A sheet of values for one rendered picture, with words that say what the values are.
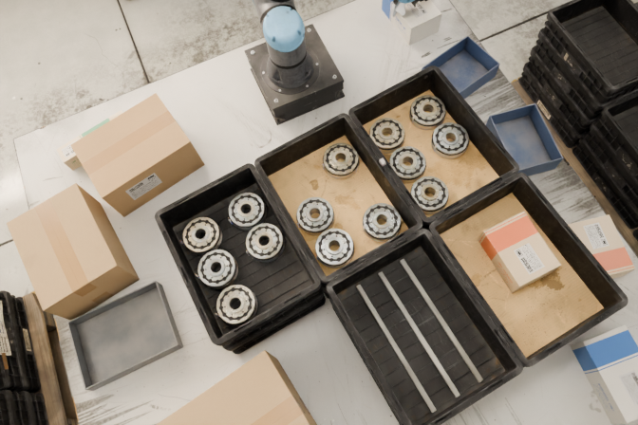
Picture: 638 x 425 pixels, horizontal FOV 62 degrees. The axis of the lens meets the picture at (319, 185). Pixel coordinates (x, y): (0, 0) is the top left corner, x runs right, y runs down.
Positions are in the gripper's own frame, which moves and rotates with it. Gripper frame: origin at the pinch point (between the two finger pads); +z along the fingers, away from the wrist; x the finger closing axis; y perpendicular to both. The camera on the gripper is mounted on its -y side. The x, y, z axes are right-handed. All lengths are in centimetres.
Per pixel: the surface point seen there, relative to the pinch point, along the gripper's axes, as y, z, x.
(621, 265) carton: 105, -1, 1
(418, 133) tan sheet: 47, -7, -26
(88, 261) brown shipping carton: 38, -9, -126
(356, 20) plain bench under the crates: -9.3, 6.4, -16.1
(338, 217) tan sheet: 59, -6, -59
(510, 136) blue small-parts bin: 56, 6, 3
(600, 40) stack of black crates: 32, 27, 68
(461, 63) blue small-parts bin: 25.5, 5.9, 5.3
